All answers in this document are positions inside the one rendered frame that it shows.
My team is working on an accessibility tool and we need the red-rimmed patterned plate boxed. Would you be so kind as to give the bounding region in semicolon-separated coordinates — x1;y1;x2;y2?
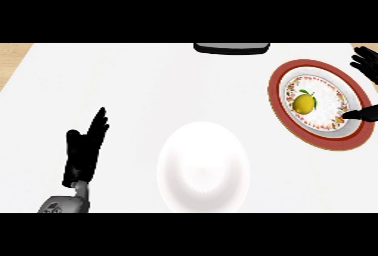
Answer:
267;58;376;152

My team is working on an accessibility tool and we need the plain white plate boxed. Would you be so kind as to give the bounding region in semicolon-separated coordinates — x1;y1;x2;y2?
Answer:
155;121;251;214

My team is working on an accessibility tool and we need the yellow lemon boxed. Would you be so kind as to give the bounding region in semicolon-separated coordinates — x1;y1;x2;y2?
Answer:
291;89;319;116

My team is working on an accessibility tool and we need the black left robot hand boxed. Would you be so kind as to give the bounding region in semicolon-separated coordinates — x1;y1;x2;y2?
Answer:
60;106;111;189

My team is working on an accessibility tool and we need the dark grey appliance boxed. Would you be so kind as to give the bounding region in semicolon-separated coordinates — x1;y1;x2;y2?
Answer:
192;42;272;56

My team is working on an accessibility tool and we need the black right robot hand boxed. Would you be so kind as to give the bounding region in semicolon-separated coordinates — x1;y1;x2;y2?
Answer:
341;46;378;123

